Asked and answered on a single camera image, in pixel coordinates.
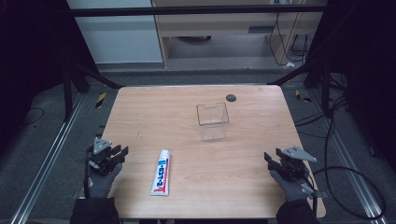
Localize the white toothpaste tube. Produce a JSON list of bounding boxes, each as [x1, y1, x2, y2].
[[149, 148, 172, 197]]

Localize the person's right hand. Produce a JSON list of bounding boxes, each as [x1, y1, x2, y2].
[[269, 169, 312, 203]]

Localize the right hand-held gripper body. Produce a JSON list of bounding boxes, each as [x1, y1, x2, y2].
[[277, 145, 318, 184]]

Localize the black hanging cables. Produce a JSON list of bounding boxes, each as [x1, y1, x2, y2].
[[268, 11, 310, 67]]

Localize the white cabinet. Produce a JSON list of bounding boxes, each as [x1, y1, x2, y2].
[[66, 0, 164, 65]]

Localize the person's left hand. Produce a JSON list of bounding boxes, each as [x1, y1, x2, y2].
[[85, 163, 123, 200]]

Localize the light wooden desk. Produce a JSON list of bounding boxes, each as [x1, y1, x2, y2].
[[151, 0, 329, 69]]

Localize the aluminium floor rail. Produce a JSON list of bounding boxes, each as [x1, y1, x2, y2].
[[8, 92, 86, 224], [307, 89, 390, 224]]

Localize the black looped cable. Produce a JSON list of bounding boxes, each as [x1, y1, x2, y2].
[[312, 92, 388, 220]]

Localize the black horizontal frame bar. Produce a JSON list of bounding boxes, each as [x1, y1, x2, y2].
[[69, 4, 328, 17]]

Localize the thin black floor cable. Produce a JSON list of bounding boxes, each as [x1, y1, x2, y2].
[[18, 106, 45, 128]]

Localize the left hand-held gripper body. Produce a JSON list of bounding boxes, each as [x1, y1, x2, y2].
[[85, 136, 121, 175]]

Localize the yellow black striped tape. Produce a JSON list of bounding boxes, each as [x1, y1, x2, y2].
[[294, 89, 312, 104], [94, 91, 107, 109]]

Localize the clear plastic container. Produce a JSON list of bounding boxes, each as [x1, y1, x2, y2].
[[195, 102, 231, 142]]

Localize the black metal stand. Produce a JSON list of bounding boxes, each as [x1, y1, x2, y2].
[[61, 60, 123, 123], [267, 57, 332, 119]]

